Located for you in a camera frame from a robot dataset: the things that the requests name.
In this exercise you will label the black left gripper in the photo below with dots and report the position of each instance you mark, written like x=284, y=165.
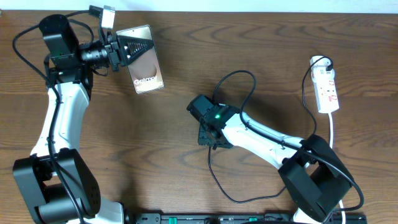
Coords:
x=113, y=50

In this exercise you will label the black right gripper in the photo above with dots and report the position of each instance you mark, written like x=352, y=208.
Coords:
x=202, y=140

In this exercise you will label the Galaxy S25 Ultra smartphone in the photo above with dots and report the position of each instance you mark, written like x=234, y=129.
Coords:
x=145, y=72

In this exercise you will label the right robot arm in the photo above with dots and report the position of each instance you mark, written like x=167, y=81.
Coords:
x=314, y=176

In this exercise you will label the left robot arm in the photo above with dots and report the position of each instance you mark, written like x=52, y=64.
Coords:
x=54, y=181

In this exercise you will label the white power strip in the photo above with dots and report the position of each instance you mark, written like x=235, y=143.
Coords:
x=323, y=78

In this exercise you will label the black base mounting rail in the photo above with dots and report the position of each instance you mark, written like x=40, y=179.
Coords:
x=156, y=218

